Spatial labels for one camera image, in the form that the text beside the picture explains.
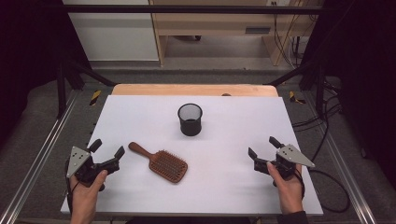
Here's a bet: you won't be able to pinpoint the black horizontal frame bar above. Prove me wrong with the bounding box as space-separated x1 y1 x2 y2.
40 4 326 15

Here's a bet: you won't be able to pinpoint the white board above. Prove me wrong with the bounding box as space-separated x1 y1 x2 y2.
60 94 324 217

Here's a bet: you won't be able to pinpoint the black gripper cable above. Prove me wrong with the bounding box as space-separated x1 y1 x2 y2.
64 158 78 216
295 168 351 214

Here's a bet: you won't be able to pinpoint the brown wooden hairbrush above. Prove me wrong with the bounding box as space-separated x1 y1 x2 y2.
128 141 189 184

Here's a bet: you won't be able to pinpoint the black mesh cup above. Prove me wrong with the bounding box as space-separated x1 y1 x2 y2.
177 103 204 137

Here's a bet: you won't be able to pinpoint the black metal stand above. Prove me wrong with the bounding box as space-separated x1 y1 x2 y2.
263 60 327 117
55 57 117 119

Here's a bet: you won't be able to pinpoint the white cabinet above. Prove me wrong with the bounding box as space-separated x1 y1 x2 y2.
62 0 160 62

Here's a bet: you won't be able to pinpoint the dark curtain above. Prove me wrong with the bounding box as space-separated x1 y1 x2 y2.
0 0 92 150
300 0 396 183

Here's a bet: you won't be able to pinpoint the hanging black cables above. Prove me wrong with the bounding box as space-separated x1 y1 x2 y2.
271 1 314 70

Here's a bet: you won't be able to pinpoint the light wooden desk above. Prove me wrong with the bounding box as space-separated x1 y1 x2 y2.
148 0 323 67

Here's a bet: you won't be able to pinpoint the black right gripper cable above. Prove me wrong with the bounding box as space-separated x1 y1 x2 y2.
295 168 351 214

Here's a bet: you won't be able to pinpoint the yellow black tape strip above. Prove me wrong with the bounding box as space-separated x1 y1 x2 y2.
89 90 103 106
289 91 306 105

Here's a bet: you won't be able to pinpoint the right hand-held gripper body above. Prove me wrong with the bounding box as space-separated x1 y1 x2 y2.
253 144 316 181

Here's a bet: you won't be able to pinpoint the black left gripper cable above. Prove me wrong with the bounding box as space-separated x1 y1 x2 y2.
64 158 78 216

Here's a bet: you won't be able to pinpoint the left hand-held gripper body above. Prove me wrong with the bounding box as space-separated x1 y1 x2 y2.
65 146 108 189

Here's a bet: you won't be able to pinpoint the light wooden table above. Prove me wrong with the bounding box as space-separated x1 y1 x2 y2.
111 83 279 97

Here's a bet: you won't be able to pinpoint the black floor cables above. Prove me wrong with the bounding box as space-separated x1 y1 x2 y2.
291 78 344 163

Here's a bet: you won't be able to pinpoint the person's right hand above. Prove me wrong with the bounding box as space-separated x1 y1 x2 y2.
266 161 304 216

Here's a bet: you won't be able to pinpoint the aluminium rail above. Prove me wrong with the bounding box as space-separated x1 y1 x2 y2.
0 90 79 224
302 92 378 224

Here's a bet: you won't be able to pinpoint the person's left hand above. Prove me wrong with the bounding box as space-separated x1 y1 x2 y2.
68 169 108 217

